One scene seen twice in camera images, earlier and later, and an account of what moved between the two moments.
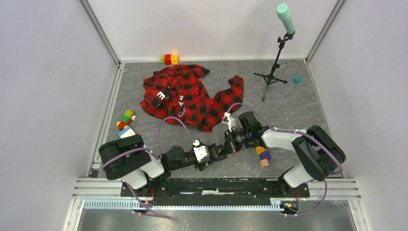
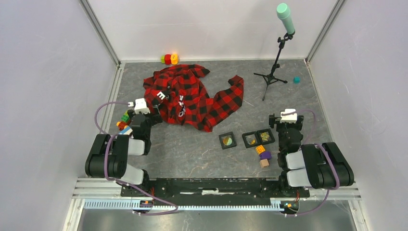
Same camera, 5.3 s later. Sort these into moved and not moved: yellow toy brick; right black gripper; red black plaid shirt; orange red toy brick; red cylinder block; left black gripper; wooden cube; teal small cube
Moved: left black gripper; right black gripper
Not moved: red cylinder block; wooden cube; yellow toy brick; red black plaid shirt; teal small cube; orange red toy brick
